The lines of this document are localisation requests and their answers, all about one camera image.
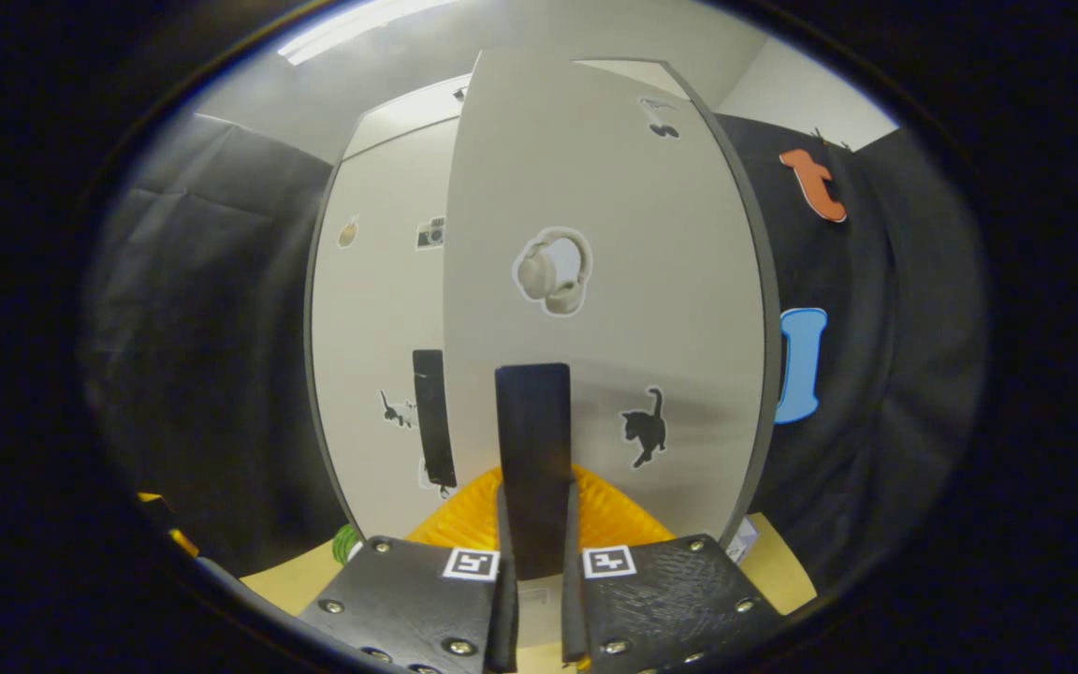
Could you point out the green white striped object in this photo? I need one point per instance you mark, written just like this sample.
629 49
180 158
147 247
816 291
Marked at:
344 545

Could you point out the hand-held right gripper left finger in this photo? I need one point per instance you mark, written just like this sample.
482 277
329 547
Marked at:
505 608

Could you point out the black backdrop cloth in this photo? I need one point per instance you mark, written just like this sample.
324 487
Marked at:
202 328
876 374

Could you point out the white upright box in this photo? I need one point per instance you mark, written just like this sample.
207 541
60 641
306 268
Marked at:
743 541

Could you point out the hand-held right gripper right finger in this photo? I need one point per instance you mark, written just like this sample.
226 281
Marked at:
575 608

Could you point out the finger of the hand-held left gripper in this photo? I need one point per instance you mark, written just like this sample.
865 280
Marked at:
183 543
151 500

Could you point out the beige cabinet drawer front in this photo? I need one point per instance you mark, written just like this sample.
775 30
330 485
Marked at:
408 117

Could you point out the beige double-door shoe cabinet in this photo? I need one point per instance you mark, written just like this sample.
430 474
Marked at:
771 374

